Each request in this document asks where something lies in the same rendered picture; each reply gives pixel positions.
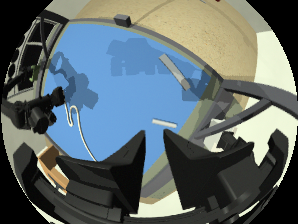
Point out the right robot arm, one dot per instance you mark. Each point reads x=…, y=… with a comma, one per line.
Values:
x=34, y=115

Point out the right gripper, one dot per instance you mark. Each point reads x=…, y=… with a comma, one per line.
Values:
x=46, y=101

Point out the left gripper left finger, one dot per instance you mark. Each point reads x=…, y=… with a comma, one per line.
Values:
x=120, y=173

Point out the blue mat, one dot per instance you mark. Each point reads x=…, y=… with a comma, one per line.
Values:
x=119, y=85

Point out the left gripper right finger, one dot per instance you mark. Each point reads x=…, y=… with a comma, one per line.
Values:
x=194, y=168

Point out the silver metal pin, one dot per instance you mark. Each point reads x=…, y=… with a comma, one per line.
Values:
x=164, y=123

